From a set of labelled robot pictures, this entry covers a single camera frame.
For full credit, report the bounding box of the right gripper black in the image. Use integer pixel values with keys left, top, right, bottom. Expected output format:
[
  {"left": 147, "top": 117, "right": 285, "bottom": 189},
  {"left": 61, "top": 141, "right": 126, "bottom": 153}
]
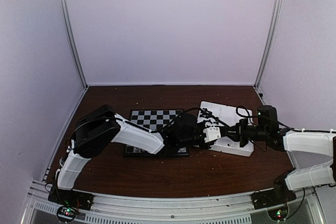
[{"left": 225, "top": 118, "right": 268, "bottom": 148}]

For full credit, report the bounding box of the black white chessboard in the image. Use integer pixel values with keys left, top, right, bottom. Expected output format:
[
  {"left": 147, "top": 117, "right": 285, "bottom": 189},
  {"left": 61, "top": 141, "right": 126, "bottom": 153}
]
[{"left": 123, "top": 109, "right": 190, "bottom": 158}]

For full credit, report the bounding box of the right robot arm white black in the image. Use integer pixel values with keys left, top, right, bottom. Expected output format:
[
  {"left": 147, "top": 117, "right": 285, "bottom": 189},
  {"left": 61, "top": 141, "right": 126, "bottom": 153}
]
[{"left": 219, "top": 119, "right": 335, "bottom": 204}]

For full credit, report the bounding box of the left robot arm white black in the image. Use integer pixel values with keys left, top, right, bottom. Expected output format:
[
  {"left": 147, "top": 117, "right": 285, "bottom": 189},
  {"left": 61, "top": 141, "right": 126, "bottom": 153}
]
[{"left": 51, "top": 105, "right": 210, "bottom": 205}]

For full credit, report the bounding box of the black chess pieces upper cluster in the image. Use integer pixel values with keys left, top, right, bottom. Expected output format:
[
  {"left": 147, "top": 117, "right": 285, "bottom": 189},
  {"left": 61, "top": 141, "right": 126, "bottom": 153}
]
[{"left": 199, "top": 108, "right": 219, "bottom": 124}]

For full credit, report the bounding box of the right controller board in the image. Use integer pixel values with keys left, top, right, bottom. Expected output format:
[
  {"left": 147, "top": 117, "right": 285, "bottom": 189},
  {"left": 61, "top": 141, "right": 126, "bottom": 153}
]
[{"left": 267, "top": 206, "right": 289, "bottom": 221}]

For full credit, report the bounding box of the controller board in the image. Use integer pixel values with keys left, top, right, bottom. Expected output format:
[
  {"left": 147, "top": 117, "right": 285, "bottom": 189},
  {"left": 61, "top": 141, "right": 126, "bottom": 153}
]
[
  {"left": 56, "top": 206, "right": 78, "bottom": 222},
  {"left": 267, "top": 206, "right": 289, "bottom": 221}
]

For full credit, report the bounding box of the left controller board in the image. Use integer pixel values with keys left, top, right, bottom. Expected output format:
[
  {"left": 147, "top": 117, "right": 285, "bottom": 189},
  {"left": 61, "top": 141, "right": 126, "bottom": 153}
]
[{"left": 56, "top": 206, "right": 78, "bottom": 222}]

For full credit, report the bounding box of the white plastic tray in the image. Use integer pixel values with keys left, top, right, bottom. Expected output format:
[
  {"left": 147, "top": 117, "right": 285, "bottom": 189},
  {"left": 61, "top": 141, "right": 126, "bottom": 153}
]
[{"left": 197, "top": 101, "right": 254, "bottom": 157}]

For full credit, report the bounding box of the left black cable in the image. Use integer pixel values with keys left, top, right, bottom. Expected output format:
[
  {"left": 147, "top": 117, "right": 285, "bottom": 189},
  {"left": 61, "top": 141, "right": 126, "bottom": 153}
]
[{"left": 115, "top": 107, "right": 232, "bottom": 133}]

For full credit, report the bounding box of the black cable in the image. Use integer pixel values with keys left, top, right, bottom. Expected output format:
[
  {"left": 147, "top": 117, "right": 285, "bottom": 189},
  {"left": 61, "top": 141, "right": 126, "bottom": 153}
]
[
  {"left": 115, "top": 107, "right": 232, "bottom": 133},
  {"left": 236, "top": 105, "right": 255, "bottom": 126}
]

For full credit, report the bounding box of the right black cable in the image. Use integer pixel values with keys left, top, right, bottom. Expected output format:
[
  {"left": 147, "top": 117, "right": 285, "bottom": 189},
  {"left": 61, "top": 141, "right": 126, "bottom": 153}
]
[{"left": 236, "top": 105, "right": 255, "bottom": 126}]

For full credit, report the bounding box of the aluminium front rail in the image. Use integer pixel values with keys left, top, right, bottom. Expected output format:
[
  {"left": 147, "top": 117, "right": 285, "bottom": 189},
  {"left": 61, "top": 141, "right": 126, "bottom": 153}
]
[{"left": 20, "top": 179, "right": 323, "bottom": 224}]

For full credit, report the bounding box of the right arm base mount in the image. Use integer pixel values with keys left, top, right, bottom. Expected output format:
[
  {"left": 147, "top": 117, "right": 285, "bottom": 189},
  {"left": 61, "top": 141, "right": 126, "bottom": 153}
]
[{"left": 250, "top": 170, "right": 297, "bottom": 209}]

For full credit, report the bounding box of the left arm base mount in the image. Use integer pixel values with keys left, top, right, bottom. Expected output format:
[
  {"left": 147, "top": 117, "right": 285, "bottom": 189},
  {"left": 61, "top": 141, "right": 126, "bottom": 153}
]
[{"left": 48, "top": 182, "right": 94, "bottom": 210}]

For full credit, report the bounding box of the right aluminium frame post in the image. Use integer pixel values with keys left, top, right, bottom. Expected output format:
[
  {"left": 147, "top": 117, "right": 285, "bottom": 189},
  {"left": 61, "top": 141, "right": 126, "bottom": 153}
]
[{"left": 254, "top": 0, "right": 283, "bottom": 90}]

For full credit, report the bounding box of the aluminium frame post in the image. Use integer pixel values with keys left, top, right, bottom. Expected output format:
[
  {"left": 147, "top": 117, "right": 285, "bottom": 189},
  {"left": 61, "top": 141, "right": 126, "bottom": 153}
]
[
  {"left": 254, "top": 0, "right": 283, "bottom": 90},
  {"left": 60, "top": 0, "right": 88, "bottom": 89}
]

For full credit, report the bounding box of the left aluminium frame post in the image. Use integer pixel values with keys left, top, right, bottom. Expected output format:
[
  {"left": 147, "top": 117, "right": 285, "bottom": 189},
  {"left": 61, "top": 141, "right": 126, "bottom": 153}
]
[{"left": 60, "top": 0, "right": 88, "bottom": 89}]

